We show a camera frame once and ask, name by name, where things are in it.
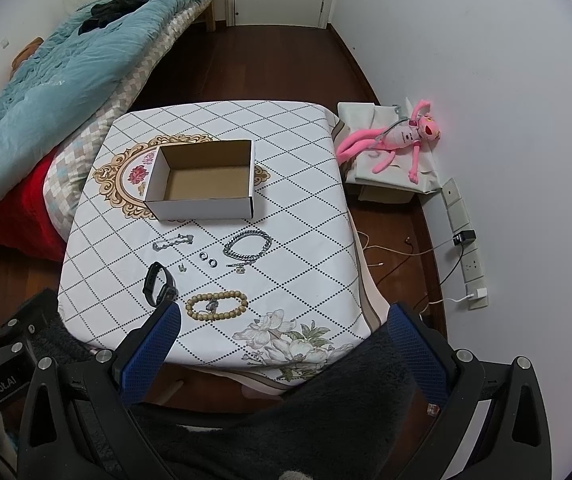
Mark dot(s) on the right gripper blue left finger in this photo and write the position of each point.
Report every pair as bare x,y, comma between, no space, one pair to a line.
143,351

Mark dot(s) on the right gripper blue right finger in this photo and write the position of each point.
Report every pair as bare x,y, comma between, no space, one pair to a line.
427,371

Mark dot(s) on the black fitness band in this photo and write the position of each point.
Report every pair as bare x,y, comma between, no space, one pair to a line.
159,286

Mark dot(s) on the red blanket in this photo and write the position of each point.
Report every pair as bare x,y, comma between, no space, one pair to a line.
24,221

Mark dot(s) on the black plug adapter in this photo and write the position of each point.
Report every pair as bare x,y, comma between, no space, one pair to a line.
464,237

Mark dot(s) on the white diamond pattern tablecloth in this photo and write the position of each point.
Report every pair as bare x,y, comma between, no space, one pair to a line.
270,300

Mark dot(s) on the teal blue quilt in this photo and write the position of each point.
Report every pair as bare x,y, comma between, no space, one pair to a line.
71,75

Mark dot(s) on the white cardboard box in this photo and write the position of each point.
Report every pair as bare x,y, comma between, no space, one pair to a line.
211,180

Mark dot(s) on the pink panther plush toy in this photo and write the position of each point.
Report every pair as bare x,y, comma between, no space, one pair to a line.
415,131

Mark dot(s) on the white cloth covered box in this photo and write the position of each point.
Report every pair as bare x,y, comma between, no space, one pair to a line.
356,116

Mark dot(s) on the black clothing on bed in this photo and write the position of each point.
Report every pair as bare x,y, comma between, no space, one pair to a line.
102,14

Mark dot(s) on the white wall power strip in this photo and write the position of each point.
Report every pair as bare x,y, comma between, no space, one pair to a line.
468,257

